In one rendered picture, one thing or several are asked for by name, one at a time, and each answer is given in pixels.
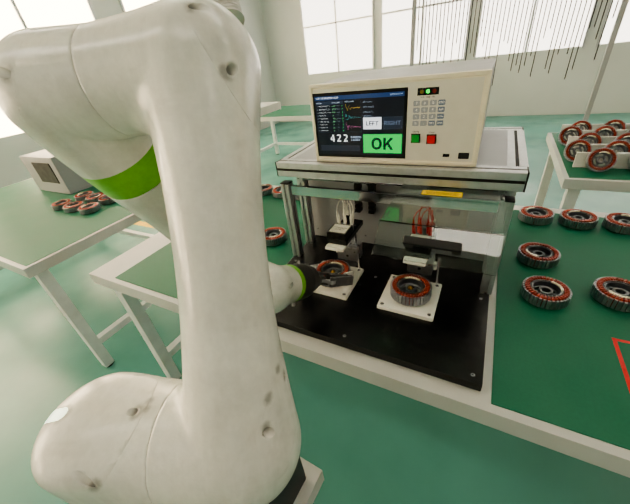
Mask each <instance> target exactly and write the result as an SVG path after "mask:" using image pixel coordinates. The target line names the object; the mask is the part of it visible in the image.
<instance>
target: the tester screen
mask: <svg viewBox="0 0 630 504"><path fill-rule="evenodd" d="M404 96H405V91H399V92H384V93H368V94H353V95H338V96H323V97H314V99H315V108H316V118H317V128H318V137H319V147H320V154H353V155H392V156H402V153H401V154H393V153H363V134H402V148H403V122H404ZM394 116H402V129H363V117H394ZM329 134H349V143H330V137H329ZM321 145H360V151H322V150H321Z"/></svg>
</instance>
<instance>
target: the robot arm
mask: <svg viewBox="0 0 630 504"><path fill-rule="evenodd" d="M0 109H1V110H2V112H3V113H4V114H5V115H6V117H7V118H8V119H9V120H10V121H11V122H12V123H13V124H14V125H16V126H17V127H18V128H19V129H20V130H22V131H23V132H24V133H25V134H27V135H28V136H29V137H30V138H32V139H33V140H34V141H35V142H37V143H38V144H39V145H40V146H42V147H43V148H44V149H45V150H47V151H48V152H49V153H50V154H52V155H53V156H54V157H56V158H57V159H58V160H59V161H61V162H62V163H63V164H65V165H66V166H67V167H69V168H70V169H71V170H73V171H74V172H75V173H76V174H78V175H79V176H80V177H82V178H83V179H85V180H86V181H87V182H89V183H90V184H91V185H93V186H94V187H95V188H97V189H98V190H100V191H101V192H102V193H104V194H105V195H107V196H108V197H109V198H111V199H112V200H114V201H115V202H117V203H118V204H119V205H121V206H122V207H124V208H125V209H127V210H128V211H130V212H131V213H133V214H134V215H136V216H137V217H139V218H140V219H142V220H143V221H145V222H146V223H148V224H149V225H150V226H152V227H153V228H155V229H156V230H157V231H159V232H160V233H161V234H163V235H164V236H165V237H166V238H168V239H169V240H170V241H171V245H172V252H173V260H174V268H175V277H176V286H177V296H178V307H179V319H180V334H181V353H182V379H174V378H166V377H160V376H156V375H150V374H144V373H136V372H117V373H112V374H108V375H105V376H102V377H99V378H97V379H95V380H93V381H91V382H89V383H87V384H85V385H84V386H82V387H81V388H79V389H78V390H76V391H75V392H74V393H72V394H71V395H70V396H69V397H67V398H66V399H65V400H64V401H63V402H62V403H61V404H60V405H59V406H58V407H57V408H56V409H55V410H54V411H53V413H52V414H51V415H50V416H49V418H48V419H47V420H46V422H45V423H44V425H43V427H42V428H41V430H40V432H39V434H38V436H37V438H36V440H35V443H34V446H33V449H32V454H31V470H32V474H33V477H34V479H35V481H36V482H37V483H38V485H39V486H40V487H41V488H43V489H44V490H46V491H47V492H49V493H51V494H53V495H54V496H56V497H58V498H60V499H62V500H63V501H65V502H67V503H69V504H269V503H270V502H271V501H273V500H274V499H275V498H276V497H277V496H278V495H279V494H280V493H281V492H282V491H283V489H284V488H285V487H286V485H287V484H288V482H289V481H290V479H291V477H292V475H293V473H294V471H295V469H296V466H297V463H298V459H299V455H300V450H301V428H300V422H299V418H298V414H297V411H296V407H295V403H294V399H293V395H292V391H291V387H290V383H289V378H288V374H287V370H286V365H285V360H284V357H283V352H282V348H281V342H280V337H279V332H278V326H277V320H276V313H279V312H281V310H283V309H285V308H286V307H287V306H288V305H289V304H291V303H292V304H291V306H295V303H296V302H298V301H301V300H302V299H304V298H307V297H309V296H310V295H311V294H312V293H313V292H314V291H315V290H316V289H317V288H318V287H319V286H320V285H328V284H329V287H331V288H332V287H336V286H347V285H353V279H354V276H353V274H354V271H349V272H345V273H343V274H329V273H327V272H320V271H317V270H316V267H317V265H318V264H314V265H308V264H303V263H300V260H298V261H297V263H295V264H288V265H276V264H274V263H271V262H269V261H268V257H267V248H266V238H265V227H264V215H263V200H262V182H261V155H260V130H261V65H260V60H259V56H258V53H257V50H256V47H255V45H254V42H253V40H252V38H251V36H250V35H249V33H248V31H247V30H246V28H245V27H244V26H243V24H242V23H241V22H240V21H239V20H238V19H237V18H236V17H235V16H234V15H233V14H232V13H231V12H230V11H229V10H228V9H226V8H225V7H223V6H222V5H220V4H219V3H217V2H215V1H213V0H158V1H155V2H152V3H150V4H147V5H144V6H142V7H139V8H136V9H133V10H129V11H126V12H123V13H120V14H116V15H113V16H109V17H105V18H101V19H97V20H93V21H89V22H85V23H75V24H65V25H53V26H42V27H32V28H24V29H20V30H16V31H14V32H12V33H9V34H8V35H6V36H4V37H3V38H2V39H1V40H0ZM324 275H325V276H324Z"/></svg>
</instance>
